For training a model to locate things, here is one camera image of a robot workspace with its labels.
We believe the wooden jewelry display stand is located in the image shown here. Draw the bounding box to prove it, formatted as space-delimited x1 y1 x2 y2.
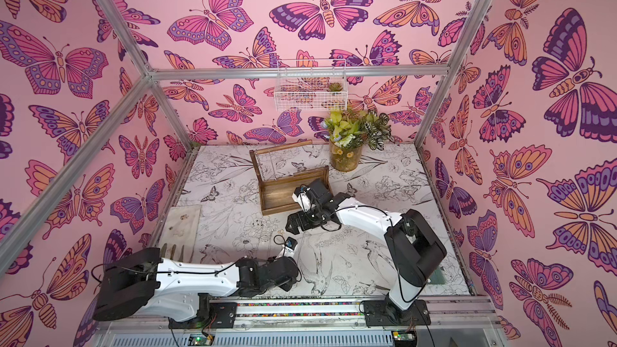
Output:
249 141 332 216

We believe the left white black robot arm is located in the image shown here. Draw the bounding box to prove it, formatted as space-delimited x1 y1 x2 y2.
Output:
92 247 300 323

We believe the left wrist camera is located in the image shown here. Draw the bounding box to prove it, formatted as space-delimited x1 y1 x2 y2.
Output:
281 237 298 258

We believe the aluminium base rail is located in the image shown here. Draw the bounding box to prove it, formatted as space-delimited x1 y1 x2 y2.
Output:
92 297 508 346

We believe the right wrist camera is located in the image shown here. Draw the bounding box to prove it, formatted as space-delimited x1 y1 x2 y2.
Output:
292 185 313 212

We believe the white wire wall basket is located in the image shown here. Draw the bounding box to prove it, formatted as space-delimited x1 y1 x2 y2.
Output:
273 58 349 112

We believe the glass vase with plants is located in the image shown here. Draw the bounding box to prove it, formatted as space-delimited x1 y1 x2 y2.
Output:
321 109 395 173

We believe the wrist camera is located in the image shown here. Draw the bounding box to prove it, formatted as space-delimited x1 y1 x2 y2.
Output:
292 185 313 212
281 237 298 258

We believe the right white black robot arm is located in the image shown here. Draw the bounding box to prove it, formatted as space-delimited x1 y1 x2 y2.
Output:
285 179 447 327

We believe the green brush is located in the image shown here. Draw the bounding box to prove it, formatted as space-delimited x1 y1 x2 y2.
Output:
428 268 447 285

